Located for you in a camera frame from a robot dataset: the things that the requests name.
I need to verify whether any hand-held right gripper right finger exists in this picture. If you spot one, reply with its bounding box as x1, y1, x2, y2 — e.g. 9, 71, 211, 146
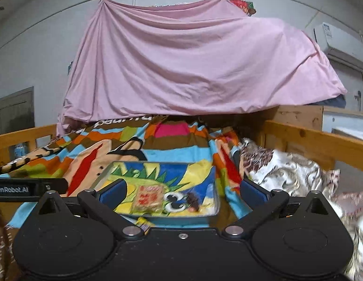
221, 178, 331, 240

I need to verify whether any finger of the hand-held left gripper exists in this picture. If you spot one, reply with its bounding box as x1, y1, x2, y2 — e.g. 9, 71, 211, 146
0, 177, 68, 203

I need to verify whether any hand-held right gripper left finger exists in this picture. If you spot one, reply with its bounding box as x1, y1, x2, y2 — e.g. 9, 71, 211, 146
37, 178, 147, 240

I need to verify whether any grey metal tray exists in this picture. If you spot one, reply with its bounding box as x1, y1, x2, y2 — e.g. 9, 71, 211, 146
93, 161, 221, 219

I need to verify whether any rice cracker snack packet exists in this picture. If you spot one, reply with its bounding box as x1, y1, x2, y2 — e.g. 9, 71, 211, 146
129, 185, 166, 214

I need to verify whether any floral quilt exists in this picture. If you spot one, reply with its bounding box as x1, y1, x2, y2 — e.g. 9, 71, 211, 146
238, 137, 363, 281

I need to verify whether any clear water bottle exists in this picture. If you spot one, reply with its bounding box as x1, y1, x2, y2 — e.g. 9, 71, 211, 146
13, 142, 29, 159

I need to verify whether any colourful printed blanket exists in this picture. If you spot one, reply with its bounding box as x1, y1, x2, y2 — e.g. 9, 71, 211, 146
0, 114, 253, 281

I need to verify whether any grey door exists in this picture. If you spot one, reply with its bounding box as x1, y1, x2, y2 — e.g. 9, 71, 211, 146
0, 86, 35, 137

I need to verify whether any white cabinet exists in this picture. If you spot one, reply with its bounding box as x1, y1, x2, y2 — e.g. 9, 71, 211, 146
322, 107, 363, 141

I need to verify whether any pink sheet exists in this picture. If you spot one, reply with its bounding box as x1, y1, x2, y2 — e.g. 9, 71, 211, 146
57, 0, 348, 137

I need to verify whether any white air conditioner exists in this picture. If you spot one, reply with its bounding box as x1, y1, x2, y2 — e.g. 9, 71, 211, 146
313, 22, 363, 71

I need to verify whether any red patterned cloth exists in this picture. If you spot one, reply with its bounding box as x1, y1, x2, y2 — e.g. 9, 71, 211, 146
229, 0, 257, 17

